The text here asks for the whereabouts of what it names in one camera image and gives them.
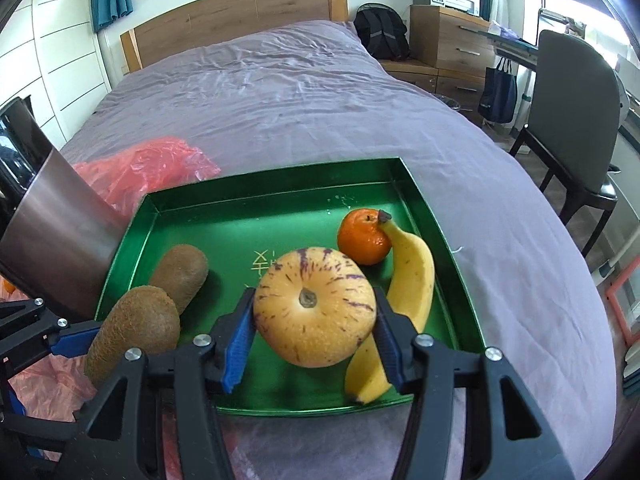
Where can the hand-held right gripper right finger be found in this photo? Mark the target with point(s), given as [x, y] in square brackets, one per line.
[387, 345]

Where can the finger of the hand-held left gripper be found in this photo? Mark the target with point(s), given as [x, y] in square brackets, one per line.
[35, 427]
[75, 340]

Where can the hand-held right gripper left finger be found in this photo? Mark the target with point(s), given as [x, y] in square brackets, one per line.
[237, 340]

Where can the brown kiwi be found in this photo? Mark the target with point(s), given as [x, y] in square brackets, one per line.
[182, 272]
[137, 325]

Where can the yellow banana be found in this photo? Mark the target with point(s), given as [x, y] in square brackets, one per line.
[412, 280]

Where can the striped pepino melon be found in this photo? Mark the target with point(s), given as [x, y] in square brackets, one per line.
[315, 305]

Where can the tangerine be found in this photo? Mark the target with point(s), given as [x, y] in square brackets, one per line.
[362, 237]

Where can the green tray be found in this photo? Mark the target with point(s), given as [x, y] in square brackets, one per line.
[280, 205]

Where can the black steel electric kettle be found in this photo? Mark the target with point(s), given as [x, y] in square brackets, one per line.
[65, 225]

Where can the pink plastic sheet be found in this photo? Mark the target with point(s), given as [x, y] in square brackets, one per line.
[150, 165]

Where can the red framed board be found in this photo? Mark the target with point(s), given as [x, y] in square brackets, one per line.
[622, 305]

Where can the teal flat panels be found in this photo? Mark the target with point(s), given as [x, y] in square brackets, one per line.
[632, 372]

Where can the bed with grey sheet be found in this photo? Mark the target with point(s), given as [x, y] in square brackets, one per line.
[300, 100]

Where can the dark blue tote bag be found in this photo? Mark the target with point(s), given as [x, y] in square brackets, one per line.
[497, 92]

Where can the white wardrobe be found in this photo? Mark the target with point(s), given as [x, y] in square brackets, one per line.
[65, 50]

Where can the grey chair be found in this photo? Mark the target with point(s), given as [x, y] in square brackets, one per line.
[575, 110]

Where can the wooden dresser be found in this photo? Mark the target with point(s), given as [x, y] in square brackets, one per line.
[450, 40]

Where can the black backpack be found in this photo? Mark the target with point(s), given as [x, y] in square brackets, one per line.
[382, 30]

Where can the white desk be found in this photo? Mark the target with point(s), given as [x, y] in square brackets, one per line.
[515, 50]

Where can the wooden headboard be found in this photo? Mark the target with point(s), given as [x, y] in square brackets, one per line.
[240, 15]

